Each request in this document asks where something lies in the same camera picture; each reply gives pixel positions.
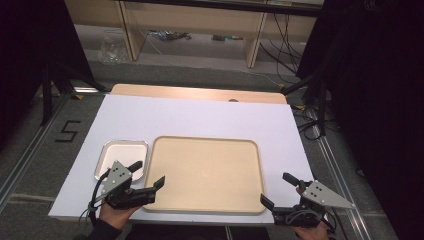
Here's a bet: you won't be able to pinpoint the large beige tray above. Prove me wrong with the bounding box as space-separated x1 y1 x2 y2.
142 134 267 215

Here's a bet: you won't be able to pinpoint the right hand-held gripper cable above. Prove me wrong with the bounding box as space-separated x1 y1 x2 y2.
284 208 338 234

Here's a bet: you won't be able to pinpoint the left hand-held gripper cable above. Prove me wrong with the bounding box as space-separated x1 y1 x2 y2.
78 168 112 228

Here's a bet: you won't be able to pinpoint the black curtain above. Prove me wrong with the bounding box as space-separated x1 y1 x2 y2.
0 0 98 148
295 0 424 240

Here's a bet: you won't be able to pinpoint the light wooden desk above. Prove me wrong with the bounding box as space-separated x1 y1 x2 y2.
64 0 325 70

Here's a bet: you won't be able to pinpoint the hand-held gripper cable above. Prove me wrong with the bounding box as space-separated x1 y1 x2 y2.
284 208 338 234
78 168 112 228

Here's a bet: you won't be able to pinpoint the black metal stand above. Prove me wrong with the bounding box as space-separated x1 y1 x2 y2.
280 73 330 137
39 61 108 127

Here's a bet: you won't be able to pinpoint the black cables on floor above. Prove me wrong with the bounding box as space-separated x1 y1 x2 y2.
292 103 329 142

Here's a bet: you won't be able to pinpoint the small white metal-rimmed tray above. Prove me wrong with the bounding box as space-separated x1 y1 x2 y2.
94 139 150 183

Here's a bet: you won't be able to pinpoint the white board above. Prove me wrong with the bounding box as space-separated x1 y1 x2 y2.
48 93 315 225

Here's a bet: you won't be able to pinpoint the person's right hand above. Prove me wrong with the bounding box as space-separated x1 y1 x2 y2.
290 187 332 240

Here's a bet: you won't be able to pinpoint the light wooden table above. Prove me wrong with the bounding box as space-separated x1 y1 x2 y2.
109 83 288 105

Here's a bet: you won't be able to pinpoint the person's left hand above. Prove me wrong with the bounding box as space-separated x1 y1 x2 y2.
99 202 142 231

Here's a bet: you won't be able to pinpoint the small flat object under desk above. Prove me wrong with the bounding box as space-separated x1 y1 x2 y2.
211 34 244 42

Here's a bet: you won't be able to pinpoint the black cables under desk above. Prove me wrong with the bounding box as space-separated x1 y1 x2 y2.
259 13 303 76

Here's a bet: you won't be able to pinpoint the clear plastic bag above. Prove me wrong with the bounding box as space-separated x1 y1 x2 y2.
97 30 130 65

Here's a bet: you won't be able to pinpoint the person's dark lap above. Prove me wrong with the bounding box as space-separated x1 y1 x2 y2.
123 222 272 240

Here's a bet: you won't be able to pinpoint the dark bundle under desk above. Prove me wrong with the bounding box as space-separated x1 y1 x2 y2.
148 29 193 42

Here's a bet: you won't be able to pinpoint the aluminium floor rail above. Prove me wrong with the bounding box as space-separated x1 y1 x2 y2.
0 94 74 209
303 105 372 240

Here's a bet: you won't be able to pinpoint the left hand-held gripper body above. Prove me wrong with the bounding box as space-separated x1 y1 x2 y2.
100 160 157 211

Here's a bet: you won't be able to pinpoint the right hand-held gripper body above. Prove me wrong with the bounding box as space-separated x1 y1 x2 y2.
272 180 356 229

